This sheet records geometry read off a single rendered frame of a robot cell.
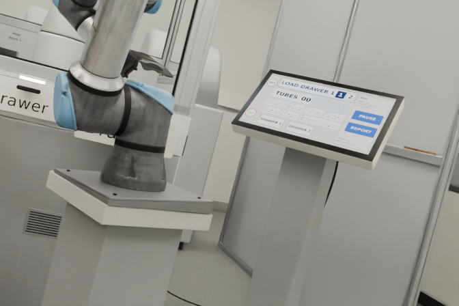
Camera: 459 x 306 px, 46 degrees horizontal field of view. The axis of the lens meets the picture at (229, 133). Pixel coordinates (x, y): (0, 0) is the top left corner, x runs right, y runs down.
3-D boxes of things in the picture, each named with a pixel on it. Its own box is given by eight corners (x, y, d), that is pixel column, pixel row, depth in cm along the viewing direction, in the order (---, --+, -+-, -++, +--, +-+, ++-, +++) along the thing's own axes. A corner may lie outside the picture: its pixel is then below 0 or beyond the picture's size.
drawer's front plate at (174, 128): (171, 159, 161) (180, 123, 161) (73, 136, 154) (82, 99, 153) (171, 158, 163) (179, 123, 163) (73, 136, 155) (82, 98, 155)
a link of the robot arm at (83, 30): (82, 37, 142) (106, 16, 142) (93, 50, 141) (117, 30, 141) (73, 30, 134) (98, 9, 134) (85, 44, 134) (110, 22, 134)
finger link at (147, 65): (170, 74, 133) (134, 66, 134) (173, 78, 139) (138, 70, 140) (173, 62, 133) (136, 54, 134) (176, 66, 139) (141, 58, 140)
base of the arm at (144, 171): (177, 193, 124) (186, 151, 123) (119, 190, 114) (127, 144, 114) (144, 178, 135) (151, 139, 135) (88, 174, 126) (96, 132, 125)
